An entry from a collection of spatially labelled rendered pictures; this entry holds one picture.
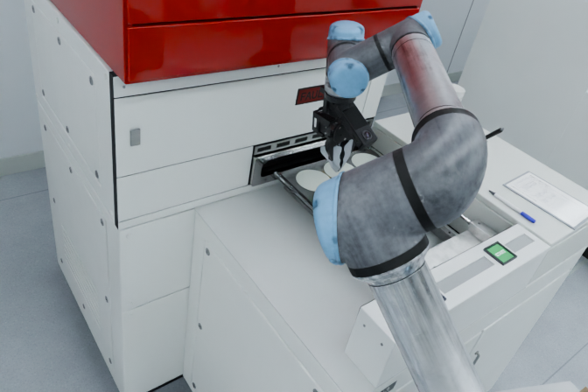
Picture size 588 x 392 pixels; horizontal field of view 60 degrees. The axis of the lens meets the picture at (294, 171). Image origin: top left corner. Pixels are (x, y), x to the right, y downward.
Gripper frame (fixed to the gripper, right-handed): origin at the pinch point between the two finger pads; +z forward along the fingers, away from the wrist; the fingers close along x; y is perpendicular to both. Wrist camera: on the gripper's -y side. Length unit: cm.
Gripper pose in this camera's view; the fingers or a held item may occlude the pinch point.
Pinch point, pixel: (339, 168)
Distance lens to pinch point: 124.3
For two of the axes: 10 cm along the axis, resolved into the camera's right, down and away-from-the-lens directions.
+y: -6.0, -4.9, 6.4
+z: -0.3, 8.1, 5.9
